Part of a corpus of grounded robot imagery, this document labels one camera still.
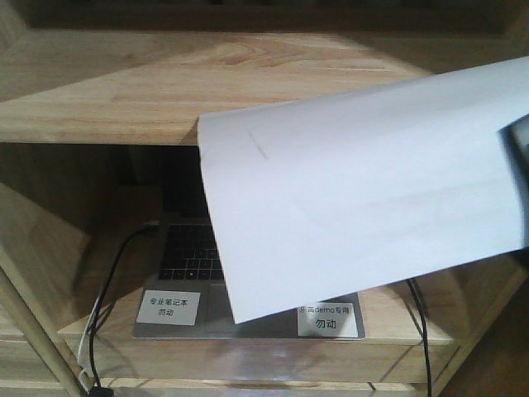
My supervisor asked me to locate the white label sticker left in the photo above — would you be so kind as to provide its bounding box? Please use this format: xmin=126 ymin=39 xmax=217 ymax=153
xmin=136 ymin=289 xmax=201 ymax=326

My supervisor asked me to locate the wooden shelf unit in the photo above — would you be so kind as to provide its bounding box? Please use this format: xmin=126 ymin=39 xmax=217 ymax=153
xmin=1 ymin=1 xmax=528 ymax=396

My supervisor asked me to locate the white cable left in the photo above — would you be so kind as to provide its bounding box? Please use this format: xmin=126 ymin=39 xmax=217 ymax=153
xmin=77 ymin=297 xmax=100 ymax=394

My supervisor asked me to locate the silver laptop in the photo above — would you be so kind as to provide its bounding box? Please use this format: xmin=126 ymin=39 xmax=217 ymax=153
xmin=132 ymin=184 xmax=365 ymax=340

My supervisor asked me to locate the white label sticker right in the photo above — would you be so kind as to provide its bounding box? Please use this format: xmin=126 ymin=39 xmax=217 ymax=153
xmin=297 ymin=302 xmax=360 ymax=338

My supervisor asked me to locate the black cable left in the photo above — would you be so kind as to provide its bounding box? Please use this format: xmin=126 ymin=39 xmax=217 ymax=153
xmin=88 ymin=223 xmax=160 ymax=397

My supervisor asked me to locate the white paper sheet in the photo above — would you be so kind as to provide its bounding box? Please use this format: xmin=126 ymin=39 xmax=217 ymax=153
xmin=198 ymin=57 xmax=528 ymax=323

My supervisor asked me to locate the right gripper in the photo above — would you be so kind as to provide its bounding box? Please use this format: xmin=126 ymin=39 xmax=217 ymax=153
xmin=499 ymin=115 xmax=528 ymax=256

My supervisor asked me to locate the white label sticker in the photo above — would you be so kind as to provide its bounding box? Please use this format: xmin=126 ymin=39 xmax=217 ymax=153
xmin=136 ymin=289 xmax=201 ymax=326
xmin=297 ymin=302 xmax=360 ymax=338

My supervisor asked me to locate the black cable right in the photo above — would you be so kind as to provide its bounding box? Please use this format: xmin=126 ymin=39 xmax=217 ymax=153
xmin=405 ymin=277 xmax=434 ymax=397

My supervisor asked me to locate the black cable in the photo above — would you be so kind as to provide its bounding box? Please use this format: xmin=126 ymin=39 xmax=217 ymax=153
xmin=88 ymin=223 xmax=160 ymax=397
xmin=405 ymin=277 xmax=434 ymax=397

